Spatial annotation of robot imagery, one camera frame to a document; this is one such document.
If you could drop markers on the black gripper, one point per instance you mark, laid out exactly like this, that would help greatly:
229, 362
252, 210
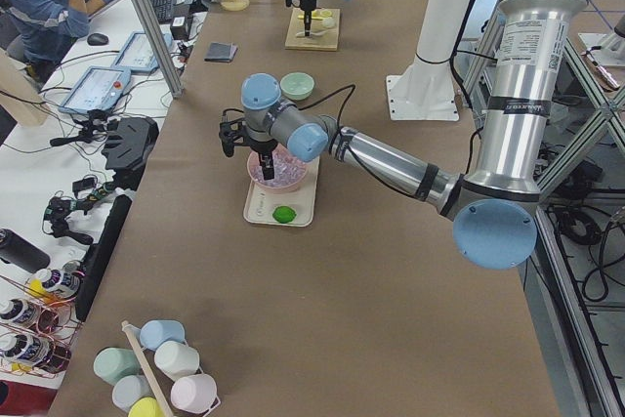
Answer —
262, 146
307, 5

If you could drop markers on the clear ice cubes pile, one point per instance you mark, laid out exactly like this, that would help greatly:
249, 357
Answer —
288, 170

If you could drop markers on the white ceramic spoon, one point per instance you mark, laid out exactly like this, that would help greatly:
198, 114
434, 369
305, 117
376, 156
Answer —
312, 34

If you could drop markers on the pink bowl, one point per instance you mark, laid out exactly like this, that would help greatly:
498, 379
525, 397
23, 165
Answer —
250, 161

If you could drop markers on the mint green bowl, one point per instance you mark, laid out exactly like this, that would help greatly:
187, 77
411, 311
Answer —
296, 86

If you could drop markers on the yellow plastic knife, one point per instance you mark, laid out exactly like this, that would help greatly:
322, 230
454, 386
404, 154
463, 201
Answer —
314, 18

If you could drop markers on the bamboo cutting board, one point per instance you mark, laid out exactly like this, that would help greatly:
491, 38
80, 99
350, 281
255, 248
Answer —
327, 43

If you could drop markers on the white steamed bun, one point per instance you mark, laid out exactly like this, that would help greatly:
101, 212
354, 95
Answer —
328, 23

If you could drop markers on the beige plastic tray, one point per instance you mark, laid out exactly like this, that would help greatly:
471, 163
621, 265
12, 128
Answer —
261, 203

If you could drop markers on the green lime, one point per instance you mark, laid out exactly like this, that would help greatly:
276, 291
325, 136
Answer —
284, 214

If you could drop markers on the grey folded cloth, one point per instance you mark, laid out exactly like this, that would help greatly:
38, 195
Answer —
218, 53

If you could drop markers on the far teach pendant tablet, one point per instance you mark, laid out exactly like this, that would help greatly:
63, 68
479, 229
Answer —
136, 55

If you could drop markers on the teach pendant tablet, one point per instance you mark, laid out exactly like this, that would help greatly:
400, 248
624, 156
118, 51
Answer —
99, 88
136, 55

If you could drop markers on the near teach pendant tablet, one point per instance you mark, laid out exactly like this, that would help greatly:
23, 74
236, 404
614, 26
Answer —
99, 88

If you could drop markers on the black computer mouse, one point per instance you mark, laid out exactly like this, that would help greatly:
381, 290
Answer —
97, 39

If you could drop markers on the blue mug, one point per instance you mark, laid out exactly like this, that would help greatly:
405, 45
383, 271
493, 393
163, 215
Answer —
158, 331

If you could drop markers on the white mug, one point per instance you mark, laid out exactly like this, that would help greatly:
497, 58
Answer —
177, 360

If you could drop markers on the pink mug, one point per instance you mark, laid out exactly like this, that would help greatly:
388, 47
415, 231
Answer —
195, 393

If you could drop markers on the green mug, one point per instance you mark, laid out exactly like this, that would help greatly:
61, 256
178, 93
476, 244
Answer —
113, 364

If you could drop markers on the black water bottle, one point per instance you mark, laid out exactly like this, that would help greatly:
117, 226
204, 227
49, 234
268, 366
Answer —
19, 252

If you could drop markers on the grey mug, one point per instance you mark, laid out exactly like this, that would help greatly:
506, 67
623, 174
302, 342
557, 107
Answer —
128, 390

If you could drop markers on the yellow mug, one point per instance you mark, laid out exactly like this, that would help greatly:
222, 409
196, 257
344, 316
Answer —
146, 407

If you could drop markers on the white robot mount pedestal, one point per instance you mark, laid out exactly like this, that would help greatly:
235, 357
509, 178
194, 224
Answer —
425, 90

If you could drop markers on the aluminium frame post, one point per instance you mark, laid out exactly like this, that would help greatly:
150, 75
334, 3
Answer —
158, 45

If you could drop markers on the copper wire bottle rack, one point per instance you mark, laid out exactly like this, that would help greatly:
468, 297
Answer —
38, 322

